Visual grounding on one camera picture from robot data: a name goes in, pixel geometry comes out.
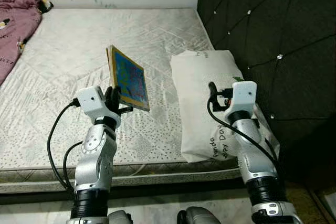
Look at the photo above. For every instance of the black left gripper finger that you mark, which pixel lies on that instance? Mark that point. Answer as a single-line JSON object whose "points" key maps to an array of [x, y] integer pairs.
{"points": [[117, 98], [109, 98]]}

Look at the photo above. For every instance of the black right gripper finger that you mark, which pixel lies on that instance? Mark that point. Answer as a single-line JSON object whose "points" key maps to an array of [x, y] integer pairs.
{"points": [[213, 90]]}

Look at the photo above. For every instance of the beige printed pillow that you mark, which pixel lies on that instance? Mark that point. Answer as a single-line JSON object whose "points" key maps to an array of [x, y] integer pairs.
{"points": [[202, 108]]}

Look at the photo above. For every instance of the yellow blue children's book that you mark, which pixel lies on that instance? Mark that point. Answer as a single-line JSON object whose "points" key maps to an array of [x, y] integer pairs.
{"points": [[131, 80]]}

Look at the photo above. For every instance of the pink cartoon print blanket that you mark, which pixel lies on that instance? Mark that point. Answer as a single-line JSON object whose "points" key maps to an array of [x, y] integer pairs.
{"points": [[18, 30]]}

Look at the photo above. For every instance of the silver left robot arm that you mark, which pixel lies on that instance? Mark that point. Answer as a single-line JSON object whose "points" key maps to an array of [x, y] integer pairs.
{"points": [[94, 166]]}

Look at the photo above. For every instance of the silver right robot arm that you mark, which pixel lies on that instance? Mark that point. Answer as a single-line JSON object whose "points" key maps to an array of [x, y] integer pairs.
{"points": [[257, 161]]}

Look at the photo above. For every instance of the white quilted mattress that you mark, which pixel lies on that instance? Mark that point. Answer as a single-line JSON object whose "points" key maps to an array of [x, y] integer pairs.
{"points": [[68, 56]]}

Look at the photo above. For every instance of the patterned fabric bed base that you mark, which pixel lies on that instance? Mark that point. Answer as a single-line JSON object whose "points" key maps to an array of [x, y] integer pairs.
{"points": [[131, 178]]}

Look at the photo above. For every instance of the black tufted headboard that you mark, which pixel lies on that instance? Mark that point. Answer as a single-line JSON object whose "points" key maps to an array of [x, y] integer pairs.
{"points": [[273, 24]]}

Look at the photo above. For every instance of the silver right robot leg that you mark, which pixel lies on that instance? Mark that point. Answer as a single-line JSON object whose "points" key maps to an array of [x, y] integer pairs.
{"points": [[199, 216]]}

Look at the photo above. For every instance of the brown floor mat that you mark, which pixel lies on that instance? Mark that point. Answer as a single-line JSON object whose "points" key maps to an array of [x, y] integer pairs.
{"points": [[302, 208]]}

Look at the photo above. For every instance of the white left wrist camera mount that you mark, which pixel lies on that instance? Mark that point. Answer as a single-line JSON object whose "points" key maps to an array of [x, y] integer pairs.
{"points": [[93, 104]]}

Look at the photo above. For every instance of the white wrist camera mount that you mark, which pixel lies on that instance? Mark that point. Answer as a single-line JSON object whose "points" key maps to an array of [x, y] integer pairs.
{"points": [[93, 104], [244, 95]]}

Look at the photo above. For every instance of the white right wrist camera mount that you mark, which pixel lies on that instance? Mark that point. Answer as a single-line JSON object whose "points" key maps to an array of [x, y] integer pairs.
{"points": [[244, 95]]}

